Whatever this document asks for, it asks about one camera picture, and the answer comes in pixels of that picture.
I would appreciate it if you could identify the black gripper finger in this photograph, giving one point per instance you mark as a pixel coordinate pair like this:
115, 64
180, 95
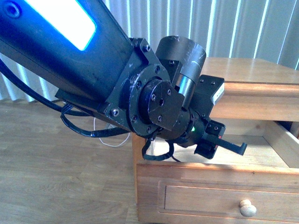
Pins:
233, 147

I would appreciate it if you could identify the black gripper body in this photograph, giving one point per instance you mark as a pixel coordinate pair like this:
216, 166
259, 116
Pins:
196, 132

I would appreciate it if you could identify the wooden drawer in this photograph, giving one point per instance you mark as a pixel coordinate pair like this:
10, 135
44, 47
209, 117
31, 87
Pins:
259, 187

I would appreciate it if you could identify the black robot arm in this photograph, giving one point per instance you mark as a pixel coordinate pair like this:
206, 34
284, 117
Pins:
112, 84

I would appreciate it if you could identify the light wooden nightstand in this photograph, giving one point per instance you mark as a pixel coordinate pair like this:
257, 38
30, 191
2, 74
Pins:
255, 89

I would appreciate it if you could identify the pale green pleated curtain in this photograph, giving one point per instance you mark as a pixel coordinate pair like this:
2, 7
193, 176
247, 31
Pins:
264, 29

